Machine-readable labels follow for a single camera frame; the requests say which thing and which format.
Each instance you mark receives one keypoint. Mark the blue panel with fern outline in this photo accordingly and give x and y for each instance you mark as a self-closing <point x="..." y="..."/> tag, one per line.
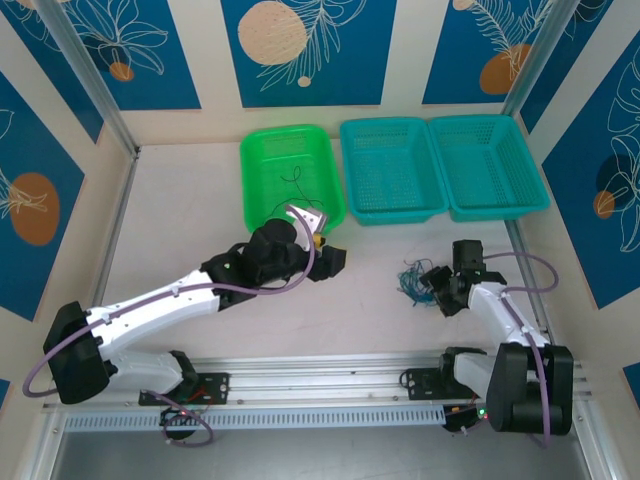
<point x="450" y="60"/>

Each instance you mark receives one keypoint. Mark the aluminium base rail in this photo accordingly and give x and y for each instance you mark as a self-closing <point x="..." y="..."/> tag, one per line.
<point x="310" y="380"/>

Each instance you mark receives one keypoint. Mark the blue panel with orange oval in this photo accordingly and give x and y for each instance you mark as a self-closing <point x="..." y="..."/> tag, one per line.
<point x="30" y="150"/>

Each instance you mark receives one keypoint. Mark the teal plastic basket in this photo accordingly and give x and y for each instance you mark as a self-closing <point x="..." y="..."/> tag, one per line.
<point x="485" y="165"/>
<point x="390" y="170"/>

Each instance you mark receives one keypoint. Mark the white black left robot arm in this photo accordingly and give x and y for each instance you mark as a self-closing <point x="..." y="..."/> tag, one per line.
<point x="150" y="305"/>

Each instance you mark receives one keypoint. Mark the black controller board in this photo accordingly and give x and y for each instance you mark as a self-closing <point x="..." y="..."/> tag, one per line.
<point x="460" y="420"/>
<point x="172" y="415"/>

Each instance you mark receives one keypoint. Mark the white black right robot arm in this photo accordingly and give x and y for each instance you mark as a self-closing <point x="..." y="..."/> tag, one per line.
<point x="500" y="315"/>

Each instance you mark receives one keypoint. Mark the blue panel with flower outline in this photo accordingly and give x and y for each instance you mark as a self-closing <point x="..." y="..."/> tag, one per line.
<point x="175" y="60"/>

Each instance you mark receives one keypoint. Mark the aluminium table edge rail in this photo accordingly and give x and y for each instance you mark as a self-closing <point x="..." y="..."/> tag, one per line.
<point x="521" y="240"/>
<point x="116" y="225"/>

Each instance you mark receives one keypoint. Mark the green plastic basket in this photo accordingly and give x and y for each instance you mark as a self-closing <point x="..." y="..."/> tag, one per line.
<point x="255" y="165"/>

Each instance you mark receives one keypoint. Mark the aluminium frame post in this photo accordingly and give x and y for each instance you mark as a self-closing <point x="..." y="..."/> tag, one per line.
<point x="530" y="65"/>
<point x="85" y="65"/>

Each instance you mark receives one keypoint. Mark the blue panel with cream circle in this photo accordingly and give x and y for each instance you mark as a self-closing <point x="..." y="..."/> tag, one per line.
<point x="350" y="75"/>

